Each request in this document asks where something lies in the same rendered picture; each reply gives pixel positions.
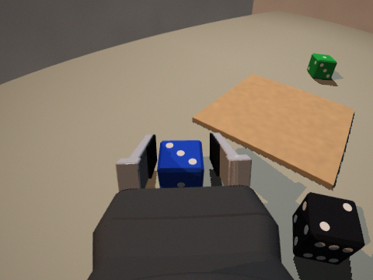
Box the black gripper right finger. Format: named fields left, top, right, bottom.
left=210, top=133, right=252, bottom=187

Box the black die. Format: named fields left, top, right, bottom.
left=292, top=192, right=364, bottom=265

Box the green die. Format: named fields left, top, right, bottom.
left=307, top=54, right=337, bottom=80

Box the blue die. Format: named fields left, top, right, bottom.
left=157, top=140, right=204, bottom=188

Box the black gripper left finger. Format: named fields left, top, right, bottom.
left=115, top=135, right=157, bottom=192

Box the tan flat mat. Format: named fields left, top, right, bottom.
left=192, top=74, right=354, bottom=188

